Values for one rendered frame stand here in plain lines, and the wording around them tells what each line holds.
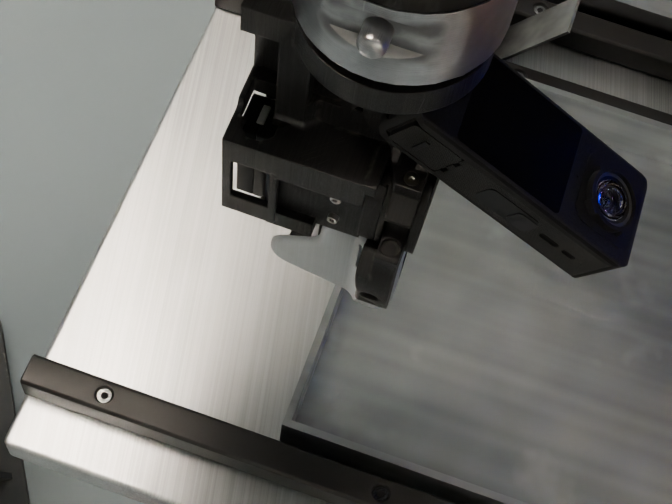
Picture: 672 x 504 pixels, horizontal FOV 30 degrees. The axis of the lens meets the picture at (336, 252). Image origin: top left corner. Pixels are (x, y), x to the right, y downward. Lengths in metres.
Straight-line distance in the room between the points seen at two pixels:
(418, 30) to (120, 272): 0.38
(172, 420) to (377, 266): 0.21
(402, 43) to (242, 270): 0.36
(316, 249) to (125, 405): 0.17
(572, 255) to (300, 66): 0.13
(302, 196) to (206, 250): 0.24
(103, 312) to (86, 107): 1.14
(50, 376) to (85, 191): 1.10
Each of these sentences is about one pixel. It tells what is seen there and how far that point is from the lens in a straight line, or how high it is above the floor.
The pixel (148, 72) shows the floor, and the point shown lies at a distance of 1.88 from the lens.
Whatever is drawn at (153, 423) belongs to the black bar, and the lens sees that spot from 0.67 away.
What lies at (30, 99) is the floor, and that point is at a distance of 1.87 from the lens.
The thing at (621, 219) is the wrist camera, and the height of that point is 1.12.
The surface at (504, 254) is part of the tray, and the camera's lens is 0.75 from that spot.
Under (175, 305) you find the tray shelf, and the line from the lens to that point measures 0.72.
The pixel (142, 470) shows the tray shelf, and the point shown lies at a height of 0.88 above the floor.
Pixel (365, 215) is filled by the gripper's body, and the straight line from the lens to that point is 0.48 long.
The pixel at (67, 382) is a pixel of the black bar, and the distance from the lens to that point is 0.68.
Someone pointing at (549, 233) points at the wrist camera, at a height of 1.13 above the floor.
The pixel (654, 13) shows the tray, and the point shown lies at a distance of 0.83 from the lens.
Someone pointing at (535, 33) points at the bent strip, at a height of 0.91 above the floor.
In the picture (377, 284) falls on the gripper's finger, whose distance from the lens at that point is 0.51.
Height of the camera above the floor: 1.53
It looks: 62 degrees down
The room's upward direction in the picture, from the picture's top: 11 degrees clockwise
